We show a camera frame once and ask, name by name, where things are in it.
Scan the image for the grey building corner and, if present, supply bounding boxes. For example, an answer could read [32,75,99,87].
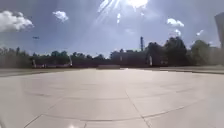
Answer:
[214,11,224,50]

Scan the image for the tall floodlight pole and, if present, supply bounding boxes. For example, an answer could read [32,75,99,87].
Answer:
[32,35,40,54]

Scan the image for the row of dark trees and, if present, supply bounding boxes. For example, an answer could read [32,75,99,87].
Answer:
[0,35,224,70]

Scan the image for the pale stone slab plaza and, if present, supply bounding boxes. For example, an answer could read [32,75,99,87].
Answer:
[0,67,224,128]

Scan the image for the low pale wall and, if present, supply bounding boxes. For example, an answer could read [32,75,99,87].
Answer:
[97,64,121,70]

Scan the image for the tall dark tower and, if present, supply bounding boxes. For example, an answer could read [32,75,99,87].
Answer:
[139,35,145,52]

